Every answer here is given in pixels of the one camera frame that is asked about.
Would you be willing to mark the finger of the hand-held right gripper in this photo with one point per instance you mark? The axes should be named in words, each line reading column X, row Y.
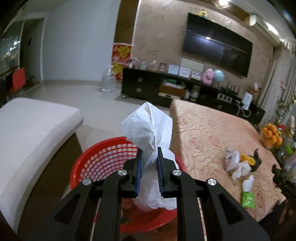
column 281, row 178

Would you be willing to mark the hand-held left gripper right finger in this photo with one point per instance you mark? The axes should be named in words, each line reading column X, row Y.
column 160, row 176

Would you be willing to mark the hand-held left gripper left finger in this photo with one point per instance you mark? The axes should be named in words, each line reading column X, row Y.
column 138, row 176

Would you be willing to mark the black and brown bag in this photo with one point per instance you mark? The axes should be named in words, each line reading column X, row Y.
column 256, row 158

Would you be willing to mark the red plastic mesh basket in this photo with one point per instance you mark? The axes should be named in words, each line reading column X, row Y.
column 99, row 153

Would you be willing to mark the large white paper tissue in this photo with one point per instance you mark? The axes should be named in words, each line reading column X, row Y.
column 150, row 125

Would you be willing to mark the small crumpled white tissue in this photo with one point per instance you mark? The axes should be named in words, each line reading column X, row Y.
column 240, row 171
column 248, row 184

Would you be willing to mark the bright green wrapper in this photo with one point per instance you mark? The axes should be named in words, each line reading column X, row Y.
column 248, row 199

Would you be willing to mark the pile of oranges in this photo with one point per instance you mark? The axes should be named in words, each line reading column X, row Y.
column 271, row 136

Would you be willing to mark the clear plastic bag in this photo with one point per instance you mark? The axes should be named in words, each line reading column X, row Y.
column 232, row 160

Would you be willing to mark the table with floral cloth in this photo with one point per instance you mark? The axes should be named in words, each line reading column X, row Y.
column 208, row 129

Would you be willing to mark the white upright box device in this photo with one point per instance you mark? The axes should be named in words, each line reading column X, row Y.
column 246, row 100

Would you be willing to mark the brown open drawer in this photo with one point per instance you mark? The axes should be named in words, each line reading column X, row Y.
column 172, row 90

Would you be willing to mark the metal tins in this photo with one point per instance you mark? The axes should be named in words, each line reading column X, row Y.
column 195, row 91

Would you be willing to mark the red and white figurine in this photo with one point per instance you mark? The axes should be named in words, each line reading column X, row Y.
column 255, row 89

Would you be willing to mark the black television cabinet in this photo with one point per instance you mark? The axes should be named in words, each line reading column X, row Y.
column 131, row 81

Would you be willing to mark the beige curtain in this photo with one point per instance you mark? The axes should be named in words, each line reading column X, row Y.
column 270, row 81

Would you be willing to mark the white power strip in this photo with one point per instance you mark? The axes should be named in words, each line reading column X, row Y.
column 224, row 97

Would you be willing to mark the clear large water bottle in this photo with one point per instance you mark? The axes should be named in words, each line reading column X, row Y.
column 109, row 80

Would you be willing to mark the black router with antennas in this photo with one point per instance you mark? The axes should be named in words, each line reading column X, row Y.
column 231, row 90

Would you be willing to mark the white framed picture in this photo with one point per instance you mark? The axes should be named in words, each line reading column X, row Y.
column 173, row 69
column 195, row 74
column 184, row 71

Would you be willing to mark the pink plush toy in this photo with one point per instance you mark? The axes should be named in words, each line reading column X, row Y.
column 208, row 76

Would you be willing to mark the white bench cushion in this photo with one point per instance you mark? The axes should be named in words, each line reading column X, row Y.
column 34, row 129

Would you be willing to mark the small white round device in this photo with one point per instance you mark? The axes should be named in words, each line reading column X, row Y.
column 132, row 61

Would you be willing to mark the pale blue globe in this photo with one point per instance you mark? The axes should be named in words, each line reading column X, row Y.
column 218, row 76

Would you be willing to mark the plain white board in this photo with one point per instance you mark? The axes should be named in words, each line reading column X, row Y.
column 192, row 63

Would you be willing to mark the black flat television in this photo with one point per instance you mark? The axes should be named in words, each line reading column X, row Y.
column 215, row 46

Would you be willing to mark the red chair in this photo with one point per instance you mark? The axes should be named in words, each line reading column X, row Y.
column 18, row 78

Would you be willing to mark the white air conditioner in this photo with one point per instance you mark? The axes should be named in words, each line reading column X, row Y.
column 261, row 23

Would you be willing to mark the yellow plush toy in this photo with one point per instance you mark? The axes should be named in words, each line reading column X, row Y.
column 203, row 13

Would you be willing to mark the glass sliding door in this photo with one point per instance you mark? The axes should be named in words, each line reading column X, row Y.
column 11, row 48

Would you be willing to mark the ceiling spotlight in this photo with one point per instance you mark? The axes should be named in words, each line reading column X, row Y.
column 223, row 1

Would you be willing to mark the dark wooden bench frame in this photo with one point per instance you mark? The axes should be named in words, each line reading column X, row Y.
column 76, row 143

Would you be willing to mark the small dark picture frame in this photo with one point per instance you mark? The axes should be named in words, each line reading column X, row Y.
column 163, row 67

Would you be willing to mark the red festive wall hanging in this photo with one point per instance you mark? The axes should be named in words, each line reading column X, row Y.
column 121, row 58

